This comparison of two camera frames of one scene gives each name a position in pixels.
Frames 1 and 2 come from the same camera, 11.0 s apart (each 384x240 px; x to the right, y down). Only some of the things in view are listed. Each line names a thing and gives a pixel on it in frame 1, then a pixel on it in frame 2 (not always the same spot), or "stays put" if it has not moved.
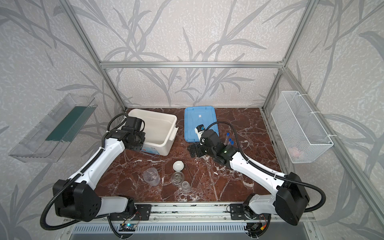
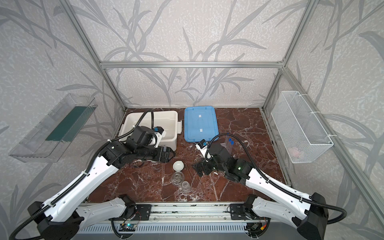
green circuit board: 127,227 stays put
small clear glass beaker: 185,186 stays put
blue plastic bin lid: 196,115 stays put
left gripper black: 139,143 -> 163,154
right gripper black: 197,149 -> 204,167
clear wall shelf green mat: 50,136 stays put
